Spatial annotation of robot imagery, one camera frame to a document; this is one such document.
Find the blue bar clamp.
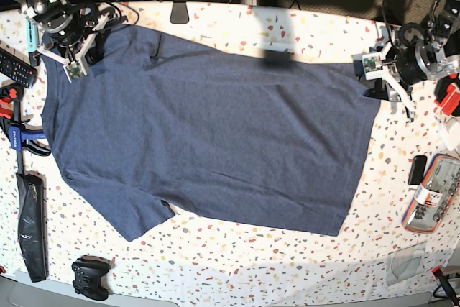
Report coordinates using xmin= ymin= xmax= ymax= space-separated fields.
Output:
xmin=1 ymin=83 xmax=51 ymax=175

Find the transparent pencil case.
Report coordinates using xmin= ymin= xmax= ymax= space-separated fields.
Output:
xmin=402 ymin=154 xmax=459 ymax=234

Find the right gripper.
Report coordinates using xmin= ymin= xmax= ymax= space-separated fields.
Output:
xmin=36 ymin=4 xmax=128 ymax=79

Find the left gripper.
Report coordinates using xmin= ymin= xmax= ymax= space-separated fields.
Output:
xmin=352 ymin=24 xmax=417 ymax=122

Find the red and black tool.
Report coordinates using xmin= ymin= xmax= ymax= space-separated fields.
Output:
xmin=434 ymin=73 xmax=459 ymax=117

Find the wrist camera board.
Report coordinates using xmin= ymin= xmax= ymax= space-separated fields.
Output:
xmin=64 ymin=60 xmax=86 ymax=83
xmin=362 ymin=53 xmax=382 ymax=76

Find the white adapter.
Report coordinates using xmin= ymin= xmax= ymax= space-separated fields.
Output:
xmin=437 ymin=118 xmax=460 ymax=151

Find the blue T-shirt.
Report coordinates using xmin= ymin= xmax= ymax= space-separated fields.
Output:
xmin=42 ymin=26 xmax=380 ymax=241

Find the mint highlighter pen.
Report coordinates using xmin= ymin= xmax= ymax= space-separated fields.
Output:
xmin=26 ymin=22 xmax=40 ymax=67

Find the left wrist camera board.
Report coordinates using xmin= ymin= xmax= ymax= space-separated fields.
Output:
xmin=362 ymin=53 xmax=382 ymax=76

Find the clear plastic sleeve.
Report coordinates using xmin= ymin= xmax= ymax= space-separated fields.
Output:
xmin=385 ymin=242 xmax=426 ymax=285

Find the small black box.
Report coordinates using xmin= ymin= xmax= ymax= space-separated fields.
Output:
xmin=408 ymin=155 xmax=428 ymax=185

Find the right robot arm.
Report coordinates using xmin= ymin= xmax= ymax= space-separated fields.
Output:
xmin=20 ymin=0 xmax=127 ymax=82

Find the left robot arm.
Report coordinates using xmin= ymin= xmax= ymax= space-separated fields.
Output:
xmin=362 ymin=0 xmax=459 ymax=122

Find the black remote control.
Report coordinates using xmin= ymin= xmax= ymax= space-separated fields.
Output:
xmin=0 ymin=49 xmax=37 ymax=88

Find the black game controller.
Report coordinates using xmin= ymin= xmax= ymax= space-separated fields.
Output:
xmin=71 ymin=257 xmax=111 ymax=301

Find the black plastic bag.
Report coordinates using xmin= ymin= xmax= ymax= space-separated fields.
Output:
xmin=17 ymin=173 xmax=47 ymax=283

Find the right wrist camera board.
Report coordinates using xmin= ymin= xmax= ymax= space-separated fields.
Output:
xmin=64 ymin=60 xmax=86 ymax=83

